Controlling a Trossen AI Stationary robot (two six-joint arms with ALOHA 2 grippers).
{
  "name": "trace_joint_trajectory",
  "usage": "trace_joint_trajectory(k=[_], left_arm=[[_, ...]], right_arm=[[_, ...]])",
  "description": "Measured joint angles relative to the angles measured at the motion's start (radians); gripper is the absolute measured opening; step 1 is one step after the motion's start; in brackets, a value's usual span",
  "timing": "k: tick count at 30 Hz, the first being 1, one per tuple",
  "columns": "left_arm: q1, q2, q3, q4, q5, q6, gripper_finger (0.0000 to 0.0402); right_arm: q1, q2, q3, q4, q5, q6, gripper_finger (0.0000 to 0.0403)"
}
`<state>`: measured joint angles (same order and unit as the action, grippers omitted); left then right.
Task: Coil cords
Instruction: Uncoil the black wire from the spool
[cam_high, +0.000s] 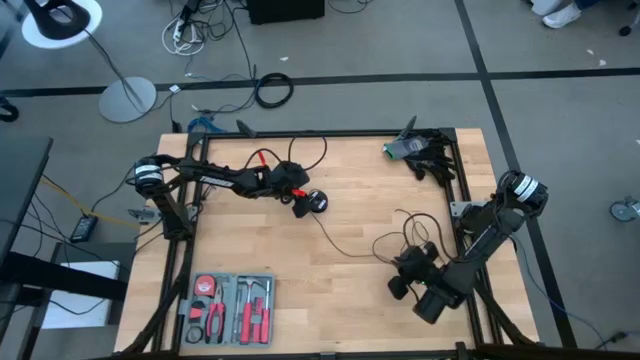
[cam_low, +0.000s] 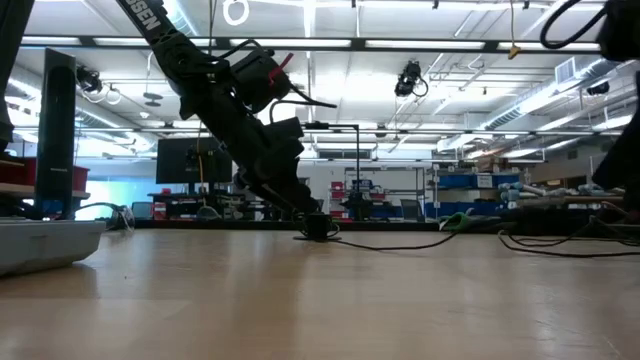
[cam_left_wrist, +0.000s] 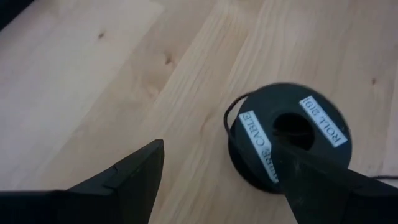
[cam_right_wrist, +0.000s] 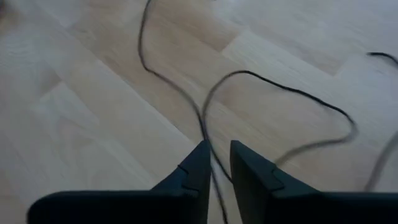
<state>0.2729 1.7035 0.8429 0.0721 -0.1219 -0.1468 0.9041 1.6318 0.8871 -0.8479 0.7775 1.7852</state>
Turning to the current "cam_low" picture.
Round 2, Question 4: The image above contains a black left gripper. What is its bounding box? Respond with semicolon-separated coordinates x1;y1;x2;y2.
234;144;321;215

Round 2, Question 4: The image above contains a black cord spool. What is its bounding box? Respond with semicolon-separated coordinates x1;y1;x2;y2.
293;212;342;242

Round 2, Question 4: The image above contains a thin black cord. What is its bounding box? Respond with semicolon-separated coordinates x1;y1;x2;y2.
327;202;640;259

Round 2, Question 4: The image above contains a black bar stand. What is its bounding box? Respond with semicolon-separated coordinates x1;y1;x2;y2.
304;121;362;221

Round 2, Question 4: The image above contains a black computer monitor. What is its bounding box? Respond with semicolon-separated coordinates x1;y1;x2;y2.
155;135;234;185

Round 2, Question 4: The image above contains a grey glove green cuff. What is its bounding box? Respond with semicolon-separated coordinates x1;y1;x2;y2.
438;210;471;232

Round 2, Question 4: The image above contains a blue storage bin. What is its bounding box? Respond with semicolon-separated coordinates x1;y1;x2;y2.
433;172;521;190
424;200;504;219

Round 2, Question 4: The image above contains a grey tool kit case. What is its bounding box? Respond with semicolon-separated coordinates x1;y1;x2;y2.
0;218;107;277

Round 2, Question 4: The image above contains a yellow hanging tag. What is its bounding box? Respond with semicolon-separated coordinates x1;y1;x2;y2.
508;0;522;61

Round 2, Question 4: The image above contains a red plastic storage bin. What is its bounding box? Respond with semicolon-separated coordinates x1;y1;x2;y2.
0;157;90;194

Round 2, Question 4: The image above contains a wooden shelf board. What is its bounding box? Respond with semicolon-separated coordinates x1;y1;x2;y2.
0;182;91;200

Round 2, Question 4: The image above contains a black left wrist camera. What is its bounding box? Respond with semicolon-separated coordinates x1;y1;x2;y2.
262;117;306;151

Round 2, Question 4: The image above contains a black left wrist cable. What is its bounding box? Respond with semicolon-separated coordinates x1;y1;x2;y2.
214;38;339;126

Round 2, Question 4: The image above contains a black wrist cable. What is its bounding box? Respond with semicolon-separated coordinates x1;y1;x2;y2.
539;0;609;51
214;38;339;126

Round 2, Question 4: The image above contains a red cable strap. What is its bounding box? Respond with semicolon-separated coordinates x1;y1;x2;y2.
268;52;295;87

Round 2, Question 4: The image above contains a black hanging ceiling camera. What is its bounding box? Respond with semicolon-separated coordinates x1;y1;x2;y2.
394;59;430;99

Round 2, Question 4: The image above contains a small black wire loop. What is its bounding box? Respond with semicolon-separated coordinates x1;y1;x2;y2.
74;201;136;232

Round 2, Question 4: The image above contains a white ring light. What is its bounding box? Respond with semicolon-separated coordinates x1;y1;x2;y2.
222;0;251;27

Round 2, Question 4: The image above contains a black upright post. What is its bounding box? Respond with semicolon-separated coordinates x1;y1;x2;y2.
33;48;77;221

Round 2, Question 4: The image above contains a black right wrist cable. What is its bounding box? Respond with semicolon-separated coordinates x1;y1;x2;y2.
539;0;609;51

